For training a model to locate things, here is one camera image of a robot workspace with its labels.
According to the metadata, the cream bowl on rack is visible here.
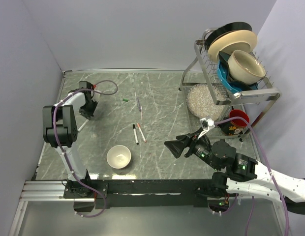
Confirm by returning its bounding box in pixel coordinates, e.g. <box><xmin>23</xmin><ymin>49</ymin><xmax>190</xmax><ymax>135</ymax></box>
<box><xmin>227</xmin><ymin>50</ymin><xmax>266</xmax><ymax>85</ymax></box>

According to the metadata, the white pen green tip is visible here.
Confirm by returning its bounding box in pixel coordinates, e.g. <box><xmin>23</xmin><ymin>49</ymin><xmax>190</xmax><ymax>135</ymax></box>
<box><xmin>78</xmin><ymin>119</ymin><xmax>89</xmax><ymax>132</ymax></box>

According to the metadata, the white ceramic bowl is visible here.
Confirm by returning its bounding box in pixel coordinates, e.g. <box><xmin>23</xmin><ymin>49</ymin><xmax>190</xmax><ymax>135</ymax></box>
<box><xmin>106</xmin><ymin>145</ymin><xmax>131</xmax><ymax>169</ymax></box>

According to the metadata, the white pen black tip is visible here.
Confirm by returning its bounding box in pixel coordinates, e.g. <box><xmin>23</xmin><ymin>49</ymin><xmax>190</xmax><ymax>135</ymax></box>
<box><xmin>133</xmin><ymin>128</ymin><xmax>139</xmax><ymax>145</ymax></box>

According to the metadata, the red cup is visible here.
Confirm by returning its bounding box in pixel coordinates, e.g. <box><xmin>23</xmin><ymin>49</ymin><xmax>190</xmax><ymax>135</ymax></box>
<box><xmin>229</xmin><ymin>109</ymin><xmax>250</xmax><ymax>128</ymax></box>

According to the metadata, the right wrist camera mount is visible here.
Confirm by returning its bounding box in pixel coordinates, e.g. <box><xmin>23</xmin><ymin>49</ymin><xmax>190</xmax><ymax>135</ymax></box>
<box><xmin>198</xmin><ymin>117</ymin><xmax>215</xmax><ymax>139</ymax></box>

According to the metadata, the clear textured glass plate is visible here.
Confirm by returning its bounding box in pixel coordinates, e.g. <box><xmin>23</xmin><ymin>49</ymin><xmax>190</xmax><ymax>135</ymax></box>
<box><xmin>186</xmin><ymin>84</ymin><xmax>224</xmax><ymax>120</ymax></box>

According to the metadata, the cream plate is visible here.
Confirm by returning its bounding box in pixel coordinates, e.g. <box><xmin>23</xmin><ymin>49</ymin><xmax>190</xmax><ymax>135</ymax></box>
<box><xmin>207</xmin><ymin>30</ymin><xmax>258</xmax><ymax>63</ymax></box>

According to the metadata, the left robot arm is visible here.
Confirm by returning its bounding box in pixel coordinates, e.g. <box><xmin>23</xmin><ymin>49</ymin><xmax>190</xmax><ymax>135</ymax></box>
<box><xmin>42</xmin><ymin>81</ymin><xmax>98</xmax><ymax>198</ymax></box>

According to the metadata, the white pen pink tip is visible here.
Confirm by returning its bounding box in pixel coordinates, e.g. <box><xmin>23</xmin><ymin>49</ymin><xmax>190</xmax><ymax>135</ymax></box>
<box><xmin>138</xmin><ymin>127</ymin><xmax>147</xmax><ymax>143</ymax></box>

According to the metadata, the black base bar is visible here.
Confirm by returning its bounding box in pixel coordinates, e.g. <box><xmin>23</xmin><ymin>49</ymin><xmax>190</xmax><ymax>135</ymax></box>
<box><xmin>63</xmin><ymin>179</ymin><xmax>239</xmax><ymax>212</ymax></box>

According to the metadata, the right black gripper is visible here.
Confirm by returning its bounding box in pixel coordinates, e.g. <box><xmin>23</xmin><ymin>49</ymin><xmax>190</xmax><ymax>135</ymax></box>
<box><xmin>163</xmin><ymin>126</ymin><xmax>220</xmax><ymax>170</ymax></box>

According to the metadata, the black plate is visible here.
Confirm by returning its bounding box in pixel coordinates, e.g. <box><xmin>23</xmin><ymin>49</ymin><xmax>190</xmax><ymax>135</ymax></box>
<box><xmin>206</xmin><ymin>22</ymin><xmax>252</xmax><ymax>47</ymax></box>

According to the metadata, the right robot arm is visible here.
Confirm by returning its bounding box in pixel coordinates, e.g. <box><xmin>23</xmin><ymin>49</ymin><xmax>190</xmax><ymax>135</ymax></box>
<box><xmin>164</xmin><ymin>132</ymin><xmax>305</xmax><ymax>215</ymax></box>

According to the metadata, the metal dish rack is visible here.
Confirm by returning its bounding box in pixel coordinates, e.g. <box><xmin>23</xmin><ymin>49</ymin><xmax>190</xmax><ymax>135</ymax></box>
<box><xmin>179</xmin><ymin>28</ymin><xmax>281</xmax><ymax>128</ymax></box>

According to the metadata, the blue dish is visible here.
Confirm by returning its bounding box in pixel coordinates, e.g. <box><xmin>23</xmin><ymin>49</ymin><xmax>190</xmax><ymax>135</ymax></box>
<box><xmin>217</xmin><ymin>51</ymin><xmax>258</xmax><ymax>94</ymax></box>

